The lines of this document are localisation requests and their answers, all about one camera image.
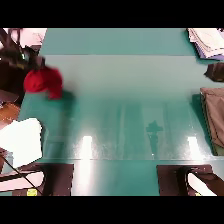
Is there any red T-shirt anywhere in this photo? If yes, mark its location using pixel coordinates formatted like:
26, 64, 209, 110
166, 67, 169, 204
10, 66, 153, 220
22, 65, 65, 100

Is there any dark brown garment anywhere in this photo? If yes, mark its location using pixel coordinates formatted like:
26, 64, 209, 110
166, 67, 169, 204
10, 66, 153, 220
203, 61, 224, 83

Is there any stack of pale garments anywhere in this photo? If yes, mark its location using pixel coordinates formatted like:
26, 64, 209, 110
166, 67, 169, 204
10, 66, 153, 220
186, 28, 224, 62

